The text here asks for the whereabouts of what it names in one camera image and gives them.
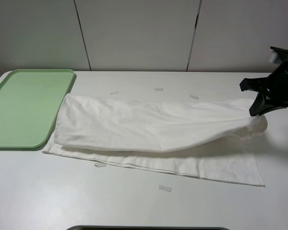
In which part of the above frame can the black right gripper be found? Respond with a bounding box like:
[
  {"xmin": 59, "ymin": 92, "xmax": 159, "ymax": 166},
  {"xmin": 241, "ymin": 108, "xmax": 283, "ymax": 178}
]
[{"xmin": 240, "ymin": 46, "xmax": 288, "ymax": 116}]

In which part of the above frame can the white short sleeve t-shirt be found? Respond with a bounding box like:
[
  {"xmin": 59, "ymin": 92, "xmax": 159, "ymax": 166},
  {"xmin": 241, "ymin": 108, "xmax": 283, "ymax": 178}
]
[{"xmin": 42, "ymin": 94, "xmax": 267, "ymax": 186}]

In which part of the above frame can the green plastic tray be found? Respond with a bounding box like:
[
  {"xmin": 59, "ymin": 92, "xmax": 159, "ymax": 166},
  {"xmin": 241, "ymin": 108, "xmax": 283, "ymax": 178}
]
[{"xmin": 0, "ymin": 69, "xmax": 75, "ymax": 149}]

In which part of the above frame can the tape marker front middle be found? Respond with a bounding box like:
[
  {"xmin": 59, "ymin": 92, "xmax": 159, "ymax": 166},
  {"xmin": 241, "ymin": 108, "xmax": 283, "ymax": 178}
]
[{"xmin": 158, "ymin": 185, "xmax": 172, "ymax": 192}]

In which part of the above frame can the tape marker front left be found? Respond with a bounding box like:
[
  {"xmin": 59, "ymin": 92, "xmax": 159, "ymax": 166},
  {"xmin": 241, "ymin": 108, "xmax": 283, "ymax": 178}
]
[{"xmin": 95, "ymin": 162, "xmax": 106, "ymax": 168}]

